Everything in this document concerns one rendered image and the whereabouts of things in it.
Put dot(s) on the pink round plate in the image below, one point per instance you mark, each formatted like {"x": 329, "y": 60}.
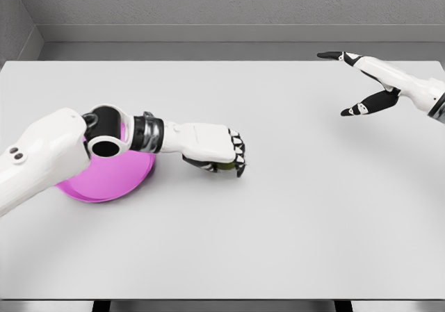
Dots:
{"x": 107, "y": 178}

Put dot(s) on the green apple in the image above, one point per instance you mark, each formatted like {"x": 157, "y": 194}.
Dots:
{"x": 227, "y": 166}

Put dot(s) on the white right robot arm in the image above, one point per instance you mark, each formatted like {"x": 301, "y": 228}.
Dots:
{"x": 436, "y": 94}

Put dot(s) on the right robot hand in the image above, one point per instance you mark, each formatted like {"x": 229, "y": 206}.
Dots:
{"x": 379, "y": 72}

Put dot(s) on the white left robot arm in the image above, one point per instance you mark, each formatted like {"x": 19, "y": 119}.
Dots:
{"x": 45, "y": 141}

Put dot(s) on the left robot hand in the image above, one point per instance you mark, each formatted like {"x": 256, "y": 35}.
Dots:
{"x": 212, "y": 141}

